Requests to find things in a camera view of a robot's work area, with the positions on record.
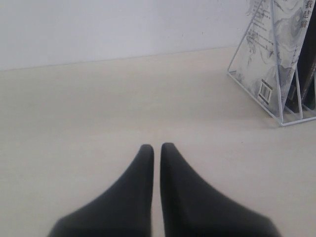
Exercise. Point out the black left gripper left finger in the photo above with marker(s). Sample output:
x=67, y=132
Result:
x=123, y=210

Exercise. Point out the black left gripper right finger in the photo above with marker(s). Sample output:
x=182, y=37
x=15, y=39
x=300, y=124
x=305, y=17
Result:
x=193, y=208

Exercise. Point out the dark brown spine book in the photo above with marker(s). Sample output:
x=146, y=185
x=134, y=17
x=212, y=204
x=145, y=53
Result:
x=306, y=65

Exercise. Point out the grey white spine book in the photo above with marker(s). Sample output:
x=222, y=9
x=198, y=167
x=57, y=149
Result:
x=267, y=58

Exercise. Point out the white wire book rack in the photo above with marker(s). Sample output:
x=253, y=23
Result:
x=286, y=116

